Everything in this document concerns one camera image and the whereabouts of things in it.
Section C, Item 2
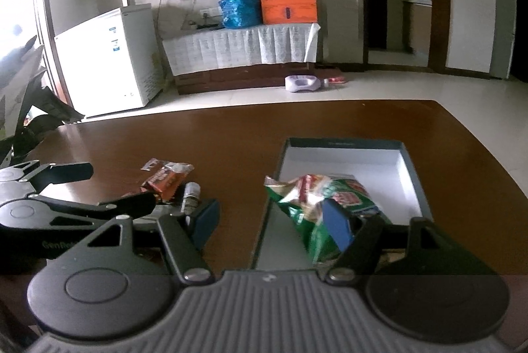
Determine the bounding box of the dark box with white inside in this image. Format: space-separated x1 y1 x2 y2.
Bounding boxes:
249 137 434 271

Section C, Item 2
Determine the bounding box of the brown gold candy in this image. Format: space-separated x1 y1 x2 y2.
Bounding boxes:
180 182 202 216

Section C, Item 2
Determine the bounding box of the brown kitchen cabinet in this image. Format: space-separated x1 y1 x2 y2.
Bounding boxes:
402 0 433 56

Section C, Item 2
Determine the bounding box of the blue plastic bag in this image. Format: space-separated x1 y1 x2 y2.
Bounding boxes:
219 0 263 29

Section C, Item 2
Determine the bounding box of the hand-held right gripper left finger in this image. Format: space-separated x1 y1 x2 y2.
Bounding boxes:
62 199 220 285

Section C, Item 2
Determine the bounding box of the brown wooden television stand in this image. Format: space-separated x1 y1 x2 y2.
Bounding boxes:
173 62 344 96

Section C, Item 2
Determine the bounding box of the orange snack packet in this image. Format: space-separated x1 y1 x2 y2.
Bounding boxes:
140 166 187 202

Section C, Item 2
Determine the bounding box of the clear snack packet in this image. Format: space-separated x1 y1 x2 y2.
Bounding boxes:
140 158 195 174

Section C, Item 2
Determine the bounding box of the white purple bottle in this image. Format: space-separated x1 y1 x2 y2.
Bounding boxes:
284 74 331 94

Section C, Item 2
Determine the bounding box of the white chest freezer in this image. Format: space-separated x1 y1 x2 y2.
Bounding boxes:
54 3 165 118

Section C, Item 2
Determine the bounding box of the cabinet with white cloth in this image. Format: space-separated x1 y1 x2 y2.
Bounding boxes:
161 22 322 77

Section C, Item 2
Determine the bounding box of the green chip bag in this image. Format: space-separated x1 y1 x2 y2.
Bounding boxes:
264 174 393 265

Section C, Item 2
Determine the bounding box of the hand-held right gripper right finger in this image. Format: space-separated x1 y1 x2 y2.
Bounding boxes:
323 199 479 287

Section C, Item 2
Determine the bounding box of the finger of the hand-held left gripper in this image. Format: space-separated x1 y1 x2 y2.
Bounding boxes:
0 160 94 194
0 191 156 232

